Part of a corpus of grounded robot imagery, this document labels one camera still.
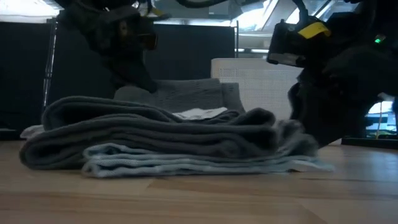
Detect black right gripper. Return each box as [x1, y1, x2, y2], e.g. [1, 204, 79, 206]
[287, 0, 398, 149]

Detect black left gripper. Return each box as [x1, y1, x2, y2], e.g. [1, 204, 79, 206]
[57, 0, 159, 95]

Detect dark grey terry towel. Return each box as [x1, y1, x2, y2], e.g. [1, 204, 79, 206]
[19, 78, 318, 172]

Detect white towel with red checks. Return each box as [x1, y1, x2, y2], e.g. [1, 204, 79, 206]
[19, 124, 46, 140]

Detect white plastic basket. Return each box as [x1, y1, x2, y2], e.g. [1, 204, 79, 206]
[210, 57, 304, 121]

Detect black white striped object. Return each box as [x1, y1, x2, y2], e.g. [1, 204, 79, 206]
[364, 112, 389, 131]

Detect long LED light bar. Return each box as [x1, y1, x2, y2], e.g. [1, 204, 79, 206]
[234, 47, 270, 54]

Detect black folding partition screen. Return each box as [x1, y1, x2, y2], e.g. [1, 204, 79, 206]
[0, 17, 239, 141]

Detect black metal table frame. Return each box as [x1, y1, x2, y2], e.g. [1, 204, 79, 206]
[340, 136, 398, 150]

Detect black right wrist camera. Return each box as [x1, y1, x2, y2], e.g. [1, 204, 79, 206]
[266, 18, 332, 68]

